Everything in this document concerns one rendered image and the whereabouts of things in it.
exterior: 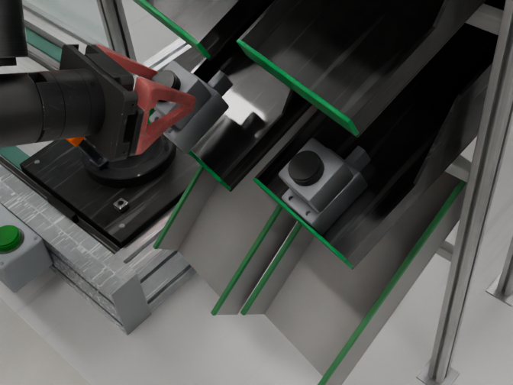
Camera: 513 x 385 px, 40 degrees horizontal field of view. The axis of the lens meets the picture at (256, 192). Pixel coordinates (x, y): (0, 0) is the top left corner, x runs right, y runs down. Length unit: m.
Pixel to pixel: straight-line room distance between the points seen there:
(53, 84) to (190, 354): 0.50
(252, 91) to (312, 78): 0.20
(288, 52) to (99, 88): 0.16
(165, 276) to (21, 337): 0.22
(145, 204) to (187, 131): 0.34
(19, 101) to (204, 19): 0.17
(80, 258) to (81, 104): 0.42
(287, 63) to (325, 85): 0.04
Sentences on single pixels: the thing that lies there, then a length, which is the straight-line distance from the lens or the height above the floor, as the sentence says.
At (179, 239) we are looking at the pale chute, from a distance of 0.90.
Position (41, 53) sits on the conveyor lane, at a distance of 1.39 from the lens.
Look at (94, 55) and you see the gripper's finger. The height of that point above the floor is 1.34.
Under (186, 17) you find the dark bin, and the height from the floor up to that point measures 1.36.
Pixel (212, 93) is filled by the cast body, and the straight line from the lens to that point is 0.68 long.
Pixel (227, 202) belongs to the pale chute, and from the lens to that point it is 0.86.
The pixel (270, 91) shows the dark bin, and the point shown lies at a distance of 0.73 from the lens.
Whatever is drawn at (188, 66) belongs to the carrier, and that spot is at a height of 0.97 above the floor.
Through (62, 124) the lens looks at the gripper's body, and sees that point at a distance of 0.59.
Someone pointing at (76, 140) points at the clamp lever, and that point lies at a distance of 0.99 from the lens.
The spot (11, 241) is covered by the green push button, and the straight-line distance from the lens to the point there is 1.02.
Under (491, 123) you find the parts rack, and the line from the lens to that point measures 0.61.
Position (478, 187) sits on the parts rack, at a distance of 0.67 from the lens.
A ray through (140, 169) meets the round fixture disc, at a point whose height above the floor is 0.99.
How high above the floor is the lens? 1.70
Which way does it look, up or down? 47 degrees down
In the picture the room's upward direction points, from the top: 7 degrees counter-clockwise
